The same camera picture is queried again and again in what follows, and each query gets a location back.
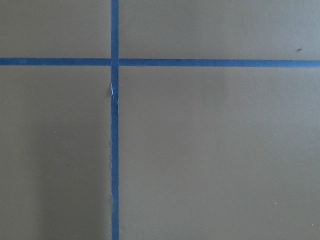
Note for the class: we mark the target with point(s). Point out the long blue tape strip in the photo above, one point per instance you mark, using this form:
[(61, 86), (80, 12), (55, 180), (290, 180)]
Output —
[(114, 106)]

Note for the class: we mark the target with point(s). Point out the crossing blue tape strip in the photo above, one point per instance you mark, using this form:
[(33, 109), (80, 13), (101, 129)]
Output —
[(159, 62)]

